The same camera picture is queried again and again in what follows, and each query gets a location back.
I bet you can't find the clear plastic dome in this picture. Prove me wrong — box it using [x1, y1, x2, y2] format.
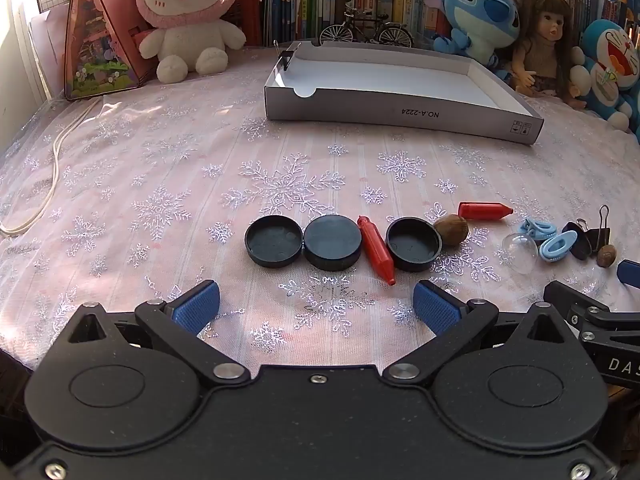
[501, 232, 540, 275]

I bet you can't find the black binder clip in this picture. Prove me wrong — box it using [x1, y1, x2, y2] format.
[575, 205, 612, 253]
[272, 40, 303, 73]

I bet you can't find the white cardboard tray box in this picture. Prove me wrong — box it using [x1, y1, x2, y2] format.
[264, 40, 545, 146]

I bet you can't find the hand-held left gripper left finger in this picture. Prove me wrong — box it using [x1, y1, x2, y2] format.
[65, 280, 251, 386]

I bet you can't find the pink snowflake lace tablecloth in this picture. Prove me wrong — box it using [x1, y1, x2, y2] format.
[0, 42, 640, 376]

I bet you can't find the miniature black bicycle model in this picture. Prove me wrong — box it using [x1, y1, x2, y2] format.
[319, 0, 415, 48]

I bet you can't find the white cable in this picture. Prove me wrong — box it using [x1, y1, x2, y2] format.
[0, 97, 101, 236]

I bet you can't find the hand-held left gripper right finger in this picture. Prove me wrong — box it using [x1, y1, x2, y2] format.
[382, 280, 583, 386]

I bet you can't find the blue alien plush toy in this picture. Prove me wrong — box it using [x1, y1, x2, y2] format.
[421, 0, 521, 63]

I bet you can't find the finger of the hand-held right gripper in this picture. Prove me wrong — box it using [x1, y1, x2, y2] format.
[543, 280, 608, 331]
[616, 259, 640, 286]

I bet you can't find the red plastic crate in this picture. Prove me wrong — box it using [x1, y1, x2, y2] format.
[222, 0, 266, 48]

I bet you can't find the large brown walnut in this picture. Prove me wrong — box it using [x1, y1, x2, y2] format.
[432, 214, 470, 247]

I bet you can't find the red crayon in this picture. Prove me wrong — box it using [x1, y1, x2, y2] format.
[356, 215, 397, 287]
[458, 201, 514, 221]

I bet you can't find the blue robot cat plush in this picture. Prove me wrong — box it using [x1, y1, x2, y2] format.
[570, 19, 640, 133]

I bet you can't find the pink hooded bunny plush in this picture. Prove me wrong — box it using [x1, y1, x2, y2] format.
[135, 0, 247, 84]

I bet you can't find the long-haired baby doll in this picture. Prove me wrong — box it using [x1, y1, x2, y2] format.
[510, 0, 588, 110]

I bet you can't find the pink triangular display case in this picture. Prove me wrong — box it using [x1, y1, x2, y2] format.
[64, 0, 151, 101]

